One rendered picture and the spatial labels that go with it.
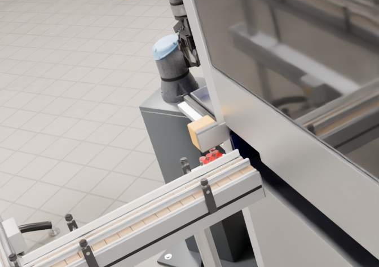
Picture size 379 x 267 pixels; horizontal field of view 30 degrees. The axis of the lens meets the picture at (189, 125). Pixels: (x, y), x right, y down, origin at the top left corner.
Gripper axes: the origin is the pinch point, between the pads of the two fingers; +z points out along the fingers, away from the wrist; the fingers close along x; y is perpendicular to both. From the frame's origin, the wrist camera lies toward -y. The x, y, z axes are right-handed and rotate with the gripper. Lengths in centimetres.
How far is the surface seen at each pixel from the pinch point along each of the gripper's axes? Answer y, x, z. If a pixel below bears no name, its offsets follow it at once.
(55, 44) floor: -330, 2, 101
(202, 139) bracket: 44.9, -20.1, 0.6
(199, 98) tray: 0.9, -2.9, 12.9
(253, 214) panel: 48, -12, 32
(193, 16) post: 43, -12, -35
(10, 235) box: -25, -83, 46
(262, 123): 71, -12, -13
